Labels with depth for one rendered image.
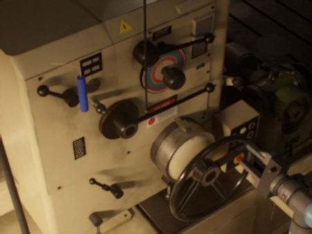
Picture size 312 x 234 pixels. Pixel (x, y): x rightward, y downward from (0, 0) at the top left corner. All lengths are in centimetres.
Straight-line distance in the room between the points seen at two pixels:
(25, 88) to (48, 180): 38
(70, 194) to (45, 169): 19
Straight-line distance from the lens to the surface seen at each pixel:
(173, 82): 184
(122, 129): 185
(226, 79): 223
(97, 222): 216
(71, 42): 170
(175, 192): 196
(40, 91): 163
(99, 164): 201
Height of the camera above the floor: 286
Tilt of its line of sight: 43 degrees down
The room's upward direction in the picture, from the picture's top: straight up
